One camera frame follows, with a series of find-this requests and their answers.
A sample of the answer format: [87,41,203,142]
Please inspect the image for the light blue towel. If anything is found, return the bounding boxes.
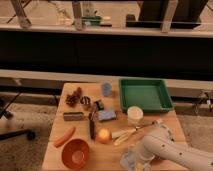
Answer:
[120,149,148,171]

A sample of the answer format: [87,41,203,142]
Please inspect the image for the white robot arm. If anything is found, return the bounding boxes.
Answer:
[135,124,213,171]

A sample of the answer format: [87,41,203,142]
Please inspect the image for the red bowl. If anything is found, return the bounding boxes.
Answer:
[61,139,90,170]

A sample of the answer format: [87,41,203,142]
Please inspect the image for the metal spoon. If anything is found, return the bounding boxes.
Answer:
[133,118,164,131]

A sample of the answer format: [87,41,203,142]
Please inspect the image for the white lidded jar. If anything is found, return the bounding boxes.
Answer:
[127,106,143,125]

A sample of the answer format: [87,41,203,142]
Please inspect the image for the blue sponge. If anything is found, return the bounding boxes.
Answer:
[98,109,117,122]

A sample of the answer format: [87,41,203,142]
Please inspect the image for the green plastic tray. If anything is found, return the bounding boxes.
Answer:
[119,79,173,113]

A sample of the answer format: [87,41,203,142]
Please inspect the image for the small black box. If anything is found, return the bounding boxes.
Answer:
[95,100,104,110]

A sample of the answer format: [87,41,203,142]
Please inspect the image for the blue small cup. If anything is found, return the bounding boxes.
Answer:
[101,82,112,97]

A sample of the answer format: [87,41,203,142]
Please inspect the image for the orange carrot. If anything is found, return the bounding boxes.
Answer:
[54,126,76,148]

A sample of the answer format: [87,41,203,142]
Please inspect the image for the brown pine cones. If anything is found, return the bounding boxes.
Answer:
[65,87,82,107]

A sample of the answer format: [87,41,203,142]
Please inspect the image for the black office chair base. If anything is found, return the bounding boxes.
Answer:
[0,93,36,141]

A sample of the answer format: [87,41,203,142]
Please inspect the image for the black handled knife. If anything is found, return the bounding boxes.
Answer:
[89,105,97,140]

